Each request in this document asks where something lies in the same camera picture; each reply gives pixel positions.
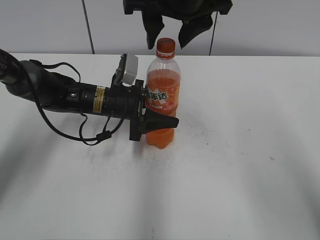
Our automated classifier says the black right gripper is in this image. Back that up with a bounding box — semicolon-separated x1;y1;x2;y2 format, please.
123;0;233;50

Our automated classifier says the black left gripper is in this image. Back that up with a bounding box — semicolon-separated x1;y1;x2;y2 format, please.
104;79;179;141

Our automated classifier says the orange bottle cap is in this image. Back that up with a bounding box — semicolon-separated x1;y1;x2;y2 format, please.
156;37;176;54

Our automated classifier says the orange soda plastic bottle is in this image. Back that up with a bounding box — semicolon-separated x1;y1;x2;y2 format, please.
145;37;182;151

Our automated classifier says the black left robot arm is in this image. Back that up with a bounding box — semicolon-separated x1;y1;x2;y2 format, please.
0;50;179;146

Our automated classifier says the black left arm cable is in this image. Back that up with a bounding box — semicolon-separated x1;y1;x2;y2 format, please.
29;59;125;146

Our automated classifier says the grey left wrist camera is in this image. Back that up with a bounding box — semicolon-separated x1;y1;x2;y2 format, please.
112;52;138;86

